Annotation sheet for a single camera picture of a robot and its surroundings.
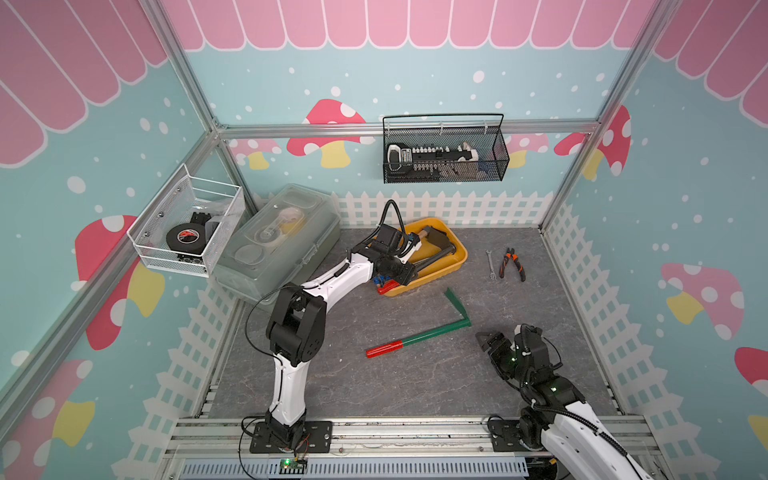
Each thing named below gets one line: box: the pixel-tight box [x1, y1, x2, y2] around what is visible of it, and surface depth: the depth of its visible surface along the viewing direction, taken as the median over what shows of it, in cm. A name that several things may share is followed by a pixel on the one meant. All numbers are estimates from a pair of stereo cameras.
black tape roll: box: [166, 222, 207, 254], surface depth 70 cm
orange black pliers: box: [499, 247, 526, 282], surface depth 111 cm
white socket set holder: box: [387, 142, 479, 174], surface depth 91 cm
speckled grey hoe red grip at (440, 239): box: [423, 226, 456, 255], surface depth 111 cm
